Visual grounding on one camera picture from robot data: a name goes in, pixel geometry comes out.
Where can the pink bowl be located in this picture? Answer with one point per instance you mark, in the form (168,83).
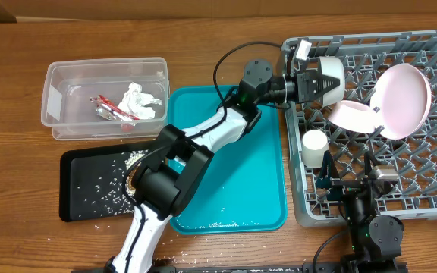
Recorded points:
(353,116)

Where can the cream paper cup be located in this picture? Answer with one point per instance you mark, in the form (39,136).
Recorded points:
(314,145)

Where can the red foil wrapper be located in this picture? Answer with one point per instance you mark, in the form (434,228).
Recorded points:
(108,110)

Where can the grey bowl with rice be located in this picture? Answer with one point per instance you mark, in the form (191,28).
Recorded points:
(333,70)

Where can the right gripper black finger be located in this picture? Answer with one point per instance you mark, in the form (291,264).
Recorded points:
(371,166)
(328,176)

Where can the white tissue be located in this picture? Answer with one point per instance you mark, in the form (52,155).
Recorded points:
(137,103)

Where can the spilled white rice pile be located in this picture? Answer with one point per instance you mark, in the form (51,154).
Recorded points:
(133,159)

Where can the black plastic bin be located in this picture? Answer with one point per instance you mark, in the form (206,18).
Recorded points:
(90,182)

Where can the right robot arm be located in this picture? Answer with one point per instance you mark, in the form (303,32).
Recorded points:
(376,239)

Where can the large white plate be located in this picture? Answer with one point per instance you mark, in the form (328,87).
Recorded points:
(401,101)

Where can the teal plastic tray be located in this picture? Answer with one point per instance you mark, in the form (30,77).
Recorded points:
(243,189)

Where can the clear plastic bin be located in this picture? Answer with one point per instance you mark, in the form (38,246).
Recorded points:
(70,86)

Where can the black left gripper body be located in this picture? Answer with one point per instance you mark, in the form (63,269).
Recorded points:
(295,86)

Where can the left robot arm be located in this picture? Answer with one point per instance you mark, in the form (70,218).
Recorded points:
(161,183)

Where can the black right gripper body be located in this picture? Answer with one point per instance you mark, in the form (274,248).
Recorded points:
(344,188)

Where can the grey dish rack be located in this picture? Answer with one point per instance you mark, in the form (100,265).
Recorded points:
(365,58)

